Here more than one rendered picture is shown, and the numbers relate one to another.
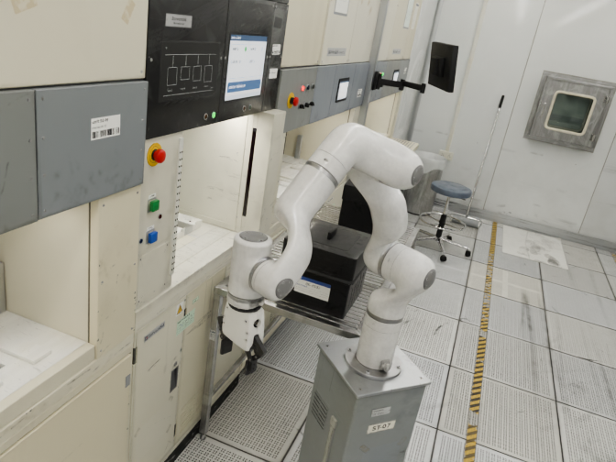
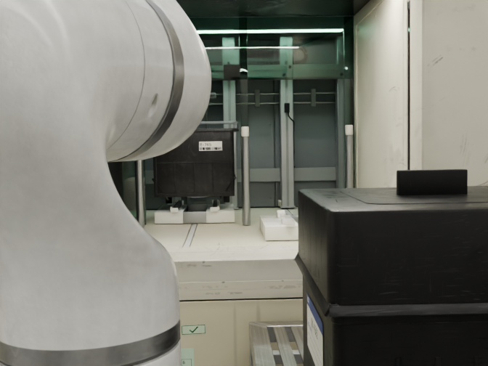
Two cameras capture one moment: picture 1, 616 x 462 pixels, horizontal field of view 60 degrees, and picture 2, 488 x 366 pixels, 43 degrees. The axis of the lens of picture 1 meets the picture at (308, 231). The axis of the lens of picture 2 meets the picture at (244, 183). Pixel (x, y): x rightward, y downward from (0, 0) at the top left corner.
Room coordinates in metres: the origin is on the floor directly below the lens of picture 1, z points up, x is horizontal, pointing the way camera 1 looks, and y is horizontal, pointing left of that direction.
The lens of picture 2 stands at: (1.47, -0.70, 1.08)
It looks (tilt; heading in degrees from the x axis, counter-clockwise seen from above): 4 degrees down; 72
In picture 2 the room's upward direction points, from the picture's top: 1 degrees counter-clockwise
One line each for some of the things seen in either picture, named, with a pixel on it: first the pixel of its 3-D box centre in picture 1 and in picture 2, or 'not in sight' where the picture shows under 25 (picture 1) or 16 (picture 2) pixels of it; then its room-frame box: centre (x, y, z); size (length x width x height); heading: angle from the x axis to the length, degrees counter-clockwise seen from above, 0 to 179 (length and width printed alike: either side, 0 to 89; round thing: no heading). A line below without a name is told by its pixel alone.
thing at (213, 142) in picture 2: not in sight; (194, 151); (1.89, 0.97, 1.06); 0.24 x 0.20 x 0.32; 163
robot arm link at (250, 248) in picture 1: (251, 264); not in sight; (1.05, 0.11, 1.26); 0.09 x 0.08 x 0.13; 49
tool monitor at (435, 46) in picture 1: (417, 69); not in sight; (3.60, -0.52, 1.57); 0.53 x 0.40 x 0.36; 73
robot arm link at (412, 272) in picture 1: (401, 284); (51, 164); (1.48, -0.31, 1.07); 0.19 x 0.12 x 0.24; 49
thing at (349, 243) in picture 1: (330, 245); (431, 225); (1.91, -0.09, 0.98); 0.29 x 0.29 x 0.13; 73
